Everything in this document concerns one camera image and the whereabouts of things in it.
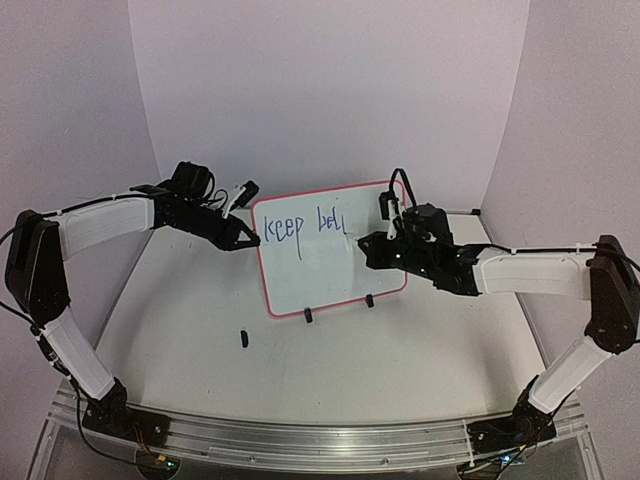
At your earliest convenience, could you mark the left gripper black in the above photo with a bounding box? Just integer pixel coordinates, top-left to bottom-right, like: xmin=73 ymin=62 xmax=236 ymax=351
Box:
xmin=172 ymin=201 xmax=261 ymax=251

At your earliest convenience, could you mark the pink framed whiteboard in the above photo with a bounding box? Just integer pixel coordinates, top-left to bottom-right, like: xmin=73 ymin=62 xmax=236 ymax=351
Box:
xmin=251 ymin=181 xmax=408 ymax=318

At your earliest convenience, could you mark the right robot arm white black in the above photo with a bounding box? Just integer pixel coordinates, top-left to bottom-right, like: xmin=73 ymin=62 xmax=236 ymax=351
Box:
xmin=357 ymin=232 xmax=639 ymax=453

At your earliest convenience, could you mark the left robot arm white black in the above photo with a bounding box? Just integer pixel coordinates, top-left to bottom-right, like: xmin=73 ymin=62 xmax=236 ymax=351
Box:
xmin=1 ymin=161 xmax=260 ymax=447

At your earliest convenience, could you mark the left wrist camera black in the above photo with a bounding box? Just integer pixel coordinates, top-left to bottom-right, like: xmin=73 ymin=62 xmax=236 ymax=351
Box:
xmin=221 ymin=180 xmax=260 ymax=218

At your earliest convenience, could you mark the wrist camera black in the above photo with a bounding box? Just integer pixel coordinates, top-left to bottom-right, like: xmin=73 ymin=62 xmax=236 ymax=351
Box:
xmin=378 ymin=191 xmax=403 ymax=221
xmin=221 ymin=180 xmax=260 ymax=218

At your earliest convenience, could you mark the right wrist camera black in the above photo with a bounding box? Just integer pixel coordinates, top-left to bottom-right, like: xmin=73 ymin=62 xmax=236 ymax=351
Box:
xmin=378 ymin=191 xmax=403 ymax=221

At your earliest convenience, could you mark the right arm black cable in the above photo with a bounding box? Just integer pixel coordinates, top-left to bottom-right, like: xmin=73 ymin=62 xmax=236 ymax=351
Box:
xmin=389 ymin=167 xmax=419 ymax=206

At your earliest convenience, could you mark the wire whiteboard stand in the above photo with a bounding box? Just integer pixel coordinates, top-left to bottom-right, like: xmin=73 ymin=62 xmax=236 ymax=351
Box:
xmin=303 ymin=294 xmax=375 ymax=324

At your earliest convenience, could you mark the aluminium front rail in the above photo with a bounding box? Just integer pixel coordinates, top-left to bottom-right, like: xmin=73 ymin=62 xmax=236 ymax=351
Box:
xmin=27 ymin=382 xmax=602 ymax=479

